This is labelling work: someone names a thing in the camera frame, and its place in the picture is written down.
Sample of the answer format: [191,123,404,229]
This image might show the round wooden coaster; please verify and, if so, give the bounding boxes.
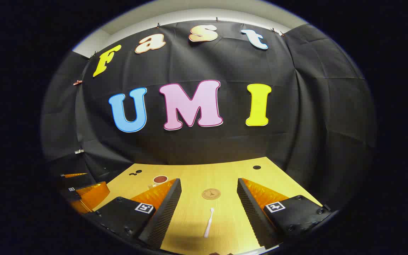
[202,188,221,200]

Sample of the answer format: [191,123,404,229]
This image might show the beige cup with wooden handle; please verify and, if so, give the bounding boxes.
[148,175,169,188]

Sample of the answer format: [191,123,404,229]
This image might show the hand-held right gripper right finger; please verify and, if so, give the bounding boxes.
[237,178,332,250]

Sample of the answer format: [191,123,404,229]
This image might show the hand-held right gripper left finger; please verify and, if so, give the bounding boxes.
[92,178,182,249]

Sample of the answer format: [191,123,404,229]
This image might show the wooden desktop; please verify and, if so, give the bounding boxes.
[92,157,323,255]

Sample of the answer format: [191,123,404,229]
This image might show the black backdrop cloth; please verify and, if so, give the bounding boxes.
[41,19,378,213]

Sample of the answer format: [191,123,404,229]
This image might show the white toothbrush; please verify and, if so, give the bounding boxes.
[204,208,215,238]

